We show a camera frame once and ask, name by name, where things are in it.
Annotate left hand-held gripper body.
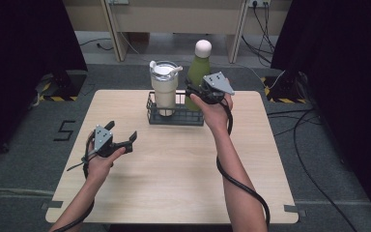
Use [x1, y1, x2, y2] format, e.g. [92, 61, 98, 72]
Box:
[91, 125, 119, 159]

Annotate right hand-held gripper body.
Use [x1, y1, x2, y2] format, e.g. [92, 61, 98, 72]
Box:
[195, 71, 236, 105]

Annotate green bottle with white cap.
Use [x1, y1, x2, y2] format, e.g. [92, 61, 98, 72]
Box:
[184, 39, 214, 112]

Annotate white tumbler with clear lid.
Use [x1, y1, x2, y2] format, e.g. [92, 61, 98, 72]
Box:
[149, 59, 185, 117]

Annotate dark wire basket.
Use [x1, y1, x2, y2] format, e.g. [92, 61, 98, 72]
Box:
[146, 90, 206, 127]

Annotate person's left hand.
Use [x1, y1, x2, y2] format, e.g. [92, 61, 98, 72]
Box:
[84, 130, 127, 186]

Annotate person's right hand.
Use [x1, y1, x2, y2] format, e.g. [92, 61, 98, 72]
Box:
[189, 91, 235, 133]

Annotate black stand base with hazard tape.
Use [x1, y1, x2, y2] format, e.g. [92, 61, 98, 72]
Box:
[33, 70, 88, 102]
[260, 72, 309, 104]

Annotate beige desk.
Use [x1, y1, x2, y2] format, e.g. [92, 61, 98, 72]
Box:
[62, 0, 294, 64]

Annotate grey tape strip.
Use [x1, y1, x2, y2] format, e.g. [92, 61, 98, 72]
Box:
[283, 204, 307, 218]
[40, 199, 64, 211]

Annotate black curtain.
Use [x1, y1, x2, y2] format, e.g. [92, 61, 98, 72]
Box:
[270, 0, 371, 224]
[0, 0, 89, 166]

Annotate left hand-held gripper cable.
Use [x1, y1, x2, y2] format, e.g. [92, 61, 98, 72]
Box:
[51, 132, 97, 232]

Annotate hand-held gripper cable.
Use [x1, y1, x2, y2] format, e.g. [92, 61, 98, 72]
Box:
[215, 96, 271, 228]
[51, 132, 97, 232]

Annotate black cables hanging from socket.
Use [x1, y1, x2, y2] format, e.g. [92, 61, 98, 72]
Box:
[241, 0, 276, 68]

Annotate short black cable with plug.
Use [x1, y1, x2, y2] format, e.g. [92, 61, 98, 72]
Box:
[78, 37, 115, 52]

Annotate bundle of black floor cables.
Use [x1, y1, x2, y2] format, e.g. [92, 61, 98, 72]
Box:
[266, 108, 324, 137]

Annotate white wall socket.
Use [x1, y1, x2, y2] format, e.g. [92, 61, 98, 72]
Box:
[247, 0, 271, 9]

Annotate right hand-held gripper cable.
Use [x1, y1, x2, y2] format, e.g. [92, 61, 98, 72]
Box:
[215, 96, 271, 228]

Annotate long black floor cable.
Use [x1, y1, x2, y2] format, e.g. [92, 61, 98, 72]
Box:
[292, 108, 359, 232]

